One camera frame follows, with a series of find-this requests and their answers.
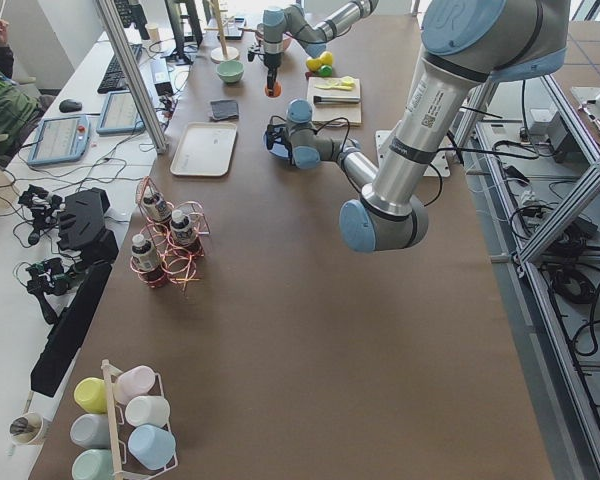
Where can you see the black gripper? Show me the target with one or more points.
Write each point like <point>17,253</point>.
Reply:
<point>271,61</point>
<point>283,140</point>

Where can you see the orange mandarin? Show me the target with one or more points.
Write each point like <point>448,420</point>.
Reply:
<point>274,91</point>

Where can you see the blue plate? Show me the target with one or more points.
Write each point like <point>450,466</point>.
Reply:
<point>276,144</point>

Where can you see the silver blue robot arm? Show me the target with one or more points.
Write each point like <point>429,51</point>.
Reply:
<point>278,22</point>
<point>463,45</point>

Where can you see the pink bowl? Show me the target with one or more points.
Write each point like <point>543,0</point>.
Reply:
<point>259,34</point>

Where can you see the mint green bowl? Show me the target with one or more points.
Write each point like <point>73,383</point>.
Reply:
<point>230,71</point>

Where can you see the yellow lemon lower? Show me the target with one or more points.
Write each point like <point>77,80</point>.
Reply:
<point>313,64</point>

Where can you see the yellow lemon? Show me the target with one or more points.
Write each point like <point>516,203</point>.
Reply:
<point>313,64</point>
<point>327,58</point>

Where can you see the green lime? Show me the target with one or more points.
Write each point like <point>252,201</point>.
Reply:
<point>325,71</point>

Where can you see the yellow lemon upper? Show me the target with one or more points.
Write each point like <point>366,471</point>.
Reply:
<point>327,58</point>

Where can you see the folded grey cloth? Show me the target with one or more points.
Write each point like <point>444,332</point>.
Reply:
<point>225,109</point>

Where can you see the lemon slice lower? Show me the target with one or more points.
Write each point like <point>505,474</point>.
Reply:
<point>329,82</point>

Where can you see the steel muddler black tip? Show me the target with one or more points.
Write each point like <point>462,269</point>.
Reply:
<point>335,100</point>

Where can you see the yellow plastic knife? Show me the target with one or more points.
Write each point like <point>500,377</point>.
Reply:
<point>341,88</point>

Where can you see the cream rabbit tray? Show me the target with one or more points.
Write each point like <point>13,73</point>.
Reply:
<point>204,150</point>

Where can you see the wooden cutting board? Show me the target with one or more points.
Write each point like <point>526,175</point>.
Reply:
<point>323,113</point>

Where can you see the black monitor stand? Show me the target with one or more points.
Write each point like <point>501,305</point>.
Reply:
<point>186,29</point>

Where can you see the black power adapter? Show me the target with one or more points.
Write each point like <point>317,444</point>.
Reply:
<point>161,77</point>

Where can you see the tea bottle two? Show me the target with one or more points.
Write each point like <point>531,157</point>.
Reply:
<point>181,228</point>

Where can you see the tea bottle one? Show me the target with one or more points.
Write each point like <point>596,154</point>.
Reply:
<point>156,207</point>

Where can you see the teach pendant far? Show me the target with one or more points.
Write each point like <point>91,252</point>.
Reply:
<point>119,115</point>

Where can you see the teach pendant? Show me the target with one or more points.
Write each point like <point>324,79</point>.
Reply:
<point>119,115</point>
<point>59,140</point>

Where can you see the black keyboard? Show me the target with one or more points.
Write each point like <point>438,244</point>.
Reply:
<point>114,78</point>

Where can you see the tea bottle three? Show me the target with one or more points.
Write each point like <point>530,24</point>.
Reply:
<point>146,260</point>

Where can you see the black computer mouse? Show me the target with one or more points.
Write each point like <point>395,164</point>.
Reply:
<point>69,105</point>

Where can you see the teach pendant near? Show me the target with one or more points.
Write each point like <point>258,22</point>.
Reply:
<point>59,140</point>

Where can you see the seated person green jacket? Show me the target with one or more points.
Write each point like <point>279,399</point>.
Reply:
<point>19,111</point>

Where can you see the pink cup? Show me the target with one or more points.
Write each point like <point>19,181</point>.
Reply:
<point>135,382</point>

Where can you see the white cup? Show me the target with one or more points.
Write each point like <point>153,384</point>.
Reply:
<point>145,409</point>

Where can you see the yellow cup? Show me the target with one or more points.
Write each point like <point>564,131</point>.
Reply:
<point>90,395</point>

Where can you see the light blue cup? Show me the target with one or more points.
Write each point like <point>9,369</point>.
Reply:
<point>153,447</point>

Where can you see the wooden cup rack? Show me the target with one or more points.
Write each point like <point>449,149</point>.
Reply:
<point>125,466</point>

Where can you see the grey cup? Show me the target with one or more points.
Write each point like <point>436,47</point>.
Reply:
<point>91,431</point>

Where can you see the mint green cup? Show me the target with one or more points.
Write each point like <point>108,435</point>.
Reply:
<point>93,464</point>

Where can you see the copper wire bottle rack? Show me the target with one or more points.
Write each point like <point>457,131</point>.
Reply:
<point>179,263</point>

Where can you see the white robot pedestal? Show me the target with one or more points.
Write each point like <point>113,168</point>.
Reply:
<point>439,165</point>

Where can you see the aluminium frame post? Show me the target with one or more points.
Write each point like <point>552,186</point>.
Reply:
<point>119,42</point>

